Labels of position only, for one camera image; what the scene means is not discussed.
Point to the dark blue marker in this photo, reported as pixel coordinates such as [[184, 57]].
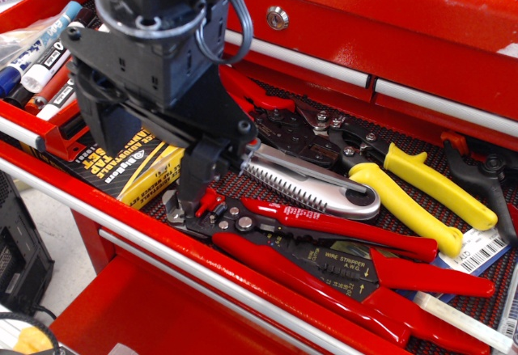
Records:
[[9, 79]]

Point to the black red drawer liner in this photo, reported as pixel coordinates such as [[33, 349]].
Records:
[[489, 311]]

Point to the yellow sponge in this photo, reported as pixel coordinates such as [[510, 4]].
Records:
[[32, 340]]

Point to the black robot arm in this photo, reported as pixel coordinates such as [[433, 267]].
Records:
[[156, 66]]

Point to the light blue cap marker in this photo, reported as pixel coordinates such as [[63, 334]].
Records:
[[44, 39]]

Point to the red handled crimping tool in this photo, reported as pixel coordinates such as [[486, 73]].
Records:
[[279, 124]]

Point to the orange grey handled scissors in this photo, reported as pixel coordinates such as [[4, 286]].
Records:
[[248, 153]]

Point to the white barcode label card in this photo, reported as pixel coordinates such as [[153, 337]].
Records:
[[473, 252]]

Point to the black electronics box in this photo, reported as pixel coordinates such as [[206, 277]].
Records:
[[26, 265]]

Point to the yellow handled tin snips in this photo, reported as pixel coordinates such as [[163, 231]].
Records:
[[369, 159]]

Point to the red tool chest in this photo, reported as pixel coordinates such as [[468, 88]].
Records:
[[159, 291]]

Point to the clear plastic tube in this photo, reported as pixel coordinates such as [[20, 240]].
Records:
[[469, 325]]

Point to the clear plastic bag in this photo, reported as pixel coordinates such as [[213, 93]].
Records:
[[14, 42]]

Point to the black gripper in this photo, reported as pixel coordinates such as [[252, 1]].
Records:
[[156, 66]]

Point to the black yellow tap wrench box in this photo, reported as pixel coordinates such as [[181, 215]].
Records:
[[137, 175]]

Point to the red automatic wire stripper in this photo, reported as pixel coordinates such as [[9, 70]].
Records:
[[239, 227]]

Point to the red flat wire stripper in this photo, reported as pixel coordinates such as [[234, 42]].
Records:
[[374, 289]]

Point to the white Expo marker black cap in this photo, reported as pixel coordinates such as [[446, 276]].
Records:
[[62, 99]]

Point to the red marker drawer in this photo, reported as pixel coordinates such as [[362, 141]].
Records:
[[61, 133]]

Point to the red barrel marker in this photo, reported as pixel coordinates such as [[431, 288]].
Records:
[[37, 102]]

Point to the silver chest lock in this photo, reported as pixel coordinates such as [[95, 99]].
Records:
[[277, 18]]

